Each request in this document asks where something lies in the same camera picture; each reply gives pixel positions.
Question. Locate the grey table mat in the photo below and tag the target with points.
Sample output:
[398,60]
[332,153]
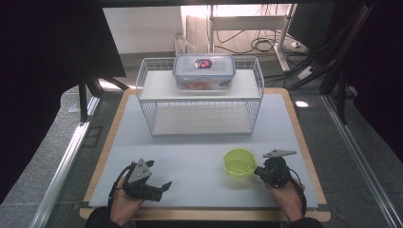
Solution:
[190,177]

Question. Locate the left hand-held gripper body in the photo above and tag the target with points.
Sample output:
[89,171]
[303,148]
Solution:
[139,177]

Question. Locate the aluminium floor rail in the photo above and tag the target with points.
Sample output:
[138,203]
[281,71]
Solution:
[60,171]
[361,161]

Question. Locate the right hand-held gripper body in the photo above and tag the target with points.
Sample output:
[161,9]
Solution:
[275,169]

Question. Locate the person's left hand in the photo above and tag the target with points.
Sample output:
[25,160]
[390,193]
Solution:
[125,205]

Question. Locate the wooden table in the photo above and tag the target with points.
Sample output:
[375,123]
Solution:
[190,215]

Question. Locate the clear plastic container blue-sealed lid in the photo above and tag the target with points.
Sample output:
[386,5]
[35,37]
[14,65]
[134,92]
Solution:
[204,74]

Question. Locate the dark curtain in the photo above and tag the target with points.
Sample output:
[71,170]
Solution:
[41,63]
[383,72]

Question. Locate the white power strip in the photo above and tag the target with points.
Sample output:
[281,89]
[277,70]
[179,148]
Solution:
[305,72]

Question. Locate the black metal stand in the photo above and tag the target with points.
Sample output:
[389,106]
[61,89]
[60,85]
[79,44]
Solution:
[85,95]
[342,88]

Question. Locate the green round lidded container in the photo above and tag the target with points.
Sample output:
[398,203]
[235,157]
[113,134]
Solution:
[240,162]

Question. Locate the person's right hand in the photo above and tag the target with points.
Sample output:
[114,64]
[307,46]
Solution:
[286,199]

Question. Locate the white desk frame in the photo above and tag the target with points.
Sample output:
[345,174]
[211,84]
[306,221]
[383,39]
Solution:
[247,22]

